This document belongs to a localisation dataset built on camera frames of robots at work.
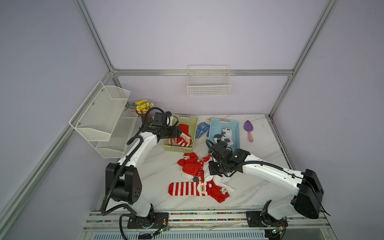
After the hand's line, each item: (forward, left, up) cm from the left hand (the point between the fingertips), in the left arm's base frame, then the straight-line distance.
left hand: (175, 133), depth 88 cm
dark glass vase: (+14, +23, 0) cm, 27 cm away
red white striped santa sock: (-27, -10, -17) cm, 33 cm away
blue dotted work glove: (+18, -17, -16) cm, 30 cm away
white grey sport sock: (+9, -34, -15) cm, 38 cm away
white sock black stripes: (-27, -31, -15) cm, 44 cm away
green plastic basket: (+24, -9, -15) cm, 30 cm away
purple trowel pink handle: (+21, -53, -18) cm, 60 cm away
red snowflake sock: (+18, -4, -17) cm, 25 cm away
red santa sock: (-30, -25, -15) cm, 42 cm away
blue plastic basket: (+19, -27, -15) cm, 36 cm away
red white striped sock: (+6, -4, -15) cm, 17 cm away
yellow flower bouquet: (+15, +21, +8) cm, 27 cm away
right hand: (-21, -21, -7) cm, 31 cm away
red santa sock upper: (-15, -10, -13) cm, 22 cm away
